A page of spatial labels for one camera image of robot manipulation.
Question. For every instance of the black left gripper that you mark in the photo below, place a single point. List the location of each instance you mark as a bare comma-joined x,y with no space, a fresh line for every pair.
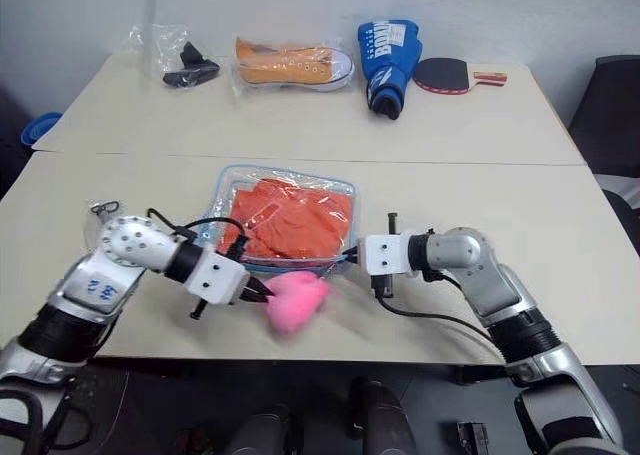
249,291

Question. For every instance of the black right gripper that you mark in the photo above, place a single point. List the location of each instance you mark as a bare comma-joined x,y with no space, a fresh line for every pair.
383,285

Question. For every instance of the pink fluffy plush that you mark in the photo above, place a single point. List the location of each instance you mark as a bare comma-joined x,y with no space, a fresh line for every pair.
297,300

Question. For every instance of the clear plastic pouch blue trim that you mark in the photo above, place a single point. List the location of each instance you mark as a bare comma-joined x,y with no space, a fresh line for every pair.
225,195

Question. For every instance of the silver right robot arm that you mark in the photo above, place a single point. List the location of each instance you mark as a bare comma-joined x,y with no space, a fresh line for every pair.
500,285

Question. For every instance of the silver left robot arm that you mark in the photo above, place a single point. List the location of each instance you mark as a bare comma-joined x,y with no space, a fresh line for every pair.
125,245

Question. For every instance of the orange cloth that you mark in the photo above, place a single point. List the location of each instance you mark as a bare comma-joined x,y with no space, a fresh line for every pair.
295,220

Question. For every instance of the dark rounded shape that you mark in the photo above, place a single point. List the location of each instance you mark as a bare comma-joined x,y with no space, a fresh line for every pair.
380,420
262,432

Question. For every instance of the orange canvas sneaker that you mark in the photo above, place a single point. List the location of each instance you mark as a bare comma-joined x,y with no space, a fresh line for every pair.
290,67

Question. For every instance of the clear plastic sneaker bag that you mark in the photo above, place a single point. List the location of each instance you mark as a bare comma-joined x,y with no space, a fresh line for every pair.
240,91

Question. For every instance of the blue boxing glove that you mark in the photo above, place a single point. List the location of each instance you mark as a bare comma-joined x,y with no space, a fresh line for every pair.
387,60

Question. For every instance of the red black table tennis paddle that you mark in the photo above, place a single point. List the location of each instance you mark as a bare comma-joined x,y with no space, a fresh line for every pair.
440,75

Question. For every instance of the small black box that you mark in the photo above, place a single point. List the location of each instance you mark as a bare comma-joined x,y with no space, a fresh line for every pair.
472,437

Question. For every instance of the blue bowl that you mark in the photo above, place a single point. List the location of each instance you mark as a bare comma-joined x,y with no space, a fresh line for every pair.
37,129

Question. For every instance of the black chair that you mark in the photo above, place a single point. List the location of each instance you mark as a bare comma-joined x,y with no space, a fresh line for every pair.
610,125

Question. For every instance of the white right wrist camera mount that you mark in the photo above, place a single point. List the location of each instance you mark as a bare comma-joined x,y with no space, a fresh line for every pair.
385,255

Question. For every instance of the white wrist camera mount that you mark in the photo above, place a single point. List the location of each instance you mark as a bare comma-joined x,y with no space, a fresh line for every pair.
385,255
215,277

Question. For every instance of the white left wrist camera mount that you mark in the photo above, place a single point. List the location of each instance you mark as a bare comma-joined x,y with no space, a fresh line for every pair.
215,277

